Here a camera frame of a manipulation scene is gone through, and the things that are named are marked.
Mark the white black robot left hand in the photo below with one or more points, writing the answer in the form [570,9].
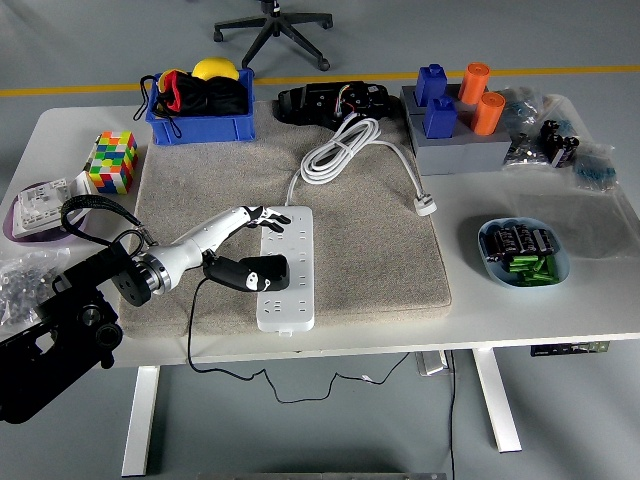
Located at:
[190,247]

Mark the white power strip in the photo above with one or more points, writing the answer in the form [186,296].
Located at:
[295,310]

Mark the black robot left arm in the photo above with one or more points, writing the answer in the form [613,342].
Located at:
[60,320]

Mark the multicolour puzzle cube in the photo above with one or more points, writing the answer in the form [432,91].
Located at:
[112,165]

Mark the blue plastic bin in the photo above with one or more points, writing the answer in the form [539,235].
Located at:
[200,131]

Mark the purple dish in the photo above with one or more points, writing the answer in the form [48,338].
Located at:
[35,240]

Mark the clear bag of screws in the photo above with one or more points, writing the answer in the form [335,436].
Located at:
[20,280]

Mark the yellow ball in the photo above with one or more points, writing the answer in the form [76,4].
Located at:
[215,67]

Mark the white table leg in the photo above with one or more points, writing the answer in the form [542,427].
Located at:
[140,425]
[497,400]

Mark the grey-brown mat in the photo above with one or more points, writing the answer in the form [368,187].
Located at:
[375,260]

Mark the black electronic device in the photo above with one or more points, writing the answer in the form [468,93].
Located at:
[320,100]

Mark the black office chair base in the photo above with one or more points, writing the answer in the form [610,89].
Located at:
[275,25]

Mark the blue block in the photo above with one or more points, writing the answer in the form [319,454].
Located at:
[431,85]
[440,120]

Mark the grey block base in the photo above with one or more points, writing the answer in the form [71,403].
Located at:
[465,155]

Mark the orange cylinder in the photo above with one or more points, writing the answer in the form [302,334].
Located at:
[473,82]
[488,114]

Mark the black capacitors pile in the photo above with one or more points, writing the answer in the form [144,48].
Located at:
[520,240]

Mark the green batteries pile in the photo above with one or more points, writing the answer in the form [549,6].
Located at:
[532,272]

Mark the clear bag of dark parts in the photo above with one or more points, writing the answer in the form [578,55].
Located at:
[525,150]

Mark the clear bag of blue parts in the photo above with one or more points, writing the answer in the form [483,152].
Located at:
[595,172]
[522,107]

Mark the light blue dish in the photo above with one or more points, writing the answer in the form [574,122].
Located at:
[562,265]

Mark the clear bag of black capacitors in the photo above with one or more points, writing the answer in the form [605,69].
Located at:
[560,142]

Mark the large empty clear bag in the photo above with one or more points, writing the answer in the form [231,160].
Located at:
[575,220]

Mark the black table control panel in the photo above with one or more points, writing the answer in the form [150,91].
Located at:
[570,348]

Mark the white wall socket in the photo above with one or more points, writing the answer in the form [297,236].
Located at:
[40,205]

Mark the grey metal bracket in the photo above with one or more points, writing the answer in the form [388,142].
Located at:
[431,362]

